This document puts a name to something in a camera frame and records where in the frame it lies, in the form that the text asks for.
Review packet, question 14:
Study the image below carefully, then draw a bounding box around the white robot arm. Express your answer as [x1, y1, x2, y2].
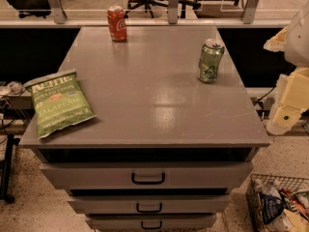
[264, 2, 309, 135]

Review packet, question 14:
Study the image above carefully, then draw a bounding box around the black stand left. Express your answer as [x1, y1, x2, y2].
[0, 134, 20, 204]

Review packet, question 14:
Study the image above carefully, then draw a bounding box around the bottom grey drawer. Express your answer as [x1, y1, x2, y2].
[86, 214, 216, 230]

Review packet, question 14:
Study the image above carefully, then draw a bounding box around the middle grey drawer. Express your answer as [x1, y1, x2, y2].
[68, 195, 231, 215]

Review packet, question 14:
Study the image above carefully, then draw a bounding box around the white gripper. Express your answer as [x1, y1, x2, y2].
[264, 27, 309, 135]

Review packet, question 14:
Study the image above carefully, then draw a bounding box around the grey drawer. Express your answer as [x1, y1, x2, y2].
[86, 214, 216, 230]
[40, 161, 253, 189]
[68, 195, 231, 215]

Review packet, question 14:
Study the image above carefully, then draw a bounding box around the wire basket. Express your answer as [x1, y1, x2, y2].
[246, 174, 309, 232]

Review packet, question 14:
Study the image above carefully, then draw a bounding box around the dark blue snack bag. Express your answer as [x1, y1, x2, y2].
[260, 194, 284, 224]

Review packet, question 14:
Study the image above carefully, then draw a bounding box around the red soda can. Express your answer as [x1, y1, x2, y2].
[107, 6, 126, 42]

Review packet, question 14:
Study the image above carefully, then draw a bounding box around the black cable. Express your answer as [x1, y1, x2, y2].
[253, 86, 276, 107]

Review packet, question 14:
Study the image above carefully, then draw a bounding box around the green soda can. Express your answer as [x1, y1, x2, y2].
[198, 39, 225, 83]

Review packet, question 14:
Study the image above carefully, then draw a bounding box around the green jalapeno chip bag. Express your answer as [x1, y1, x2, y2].
[24, 69, 96, 139]

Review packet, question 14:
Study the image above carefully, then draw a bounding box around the top grey drawer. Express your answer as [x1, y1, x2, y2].
[40, 161, 253, 189]

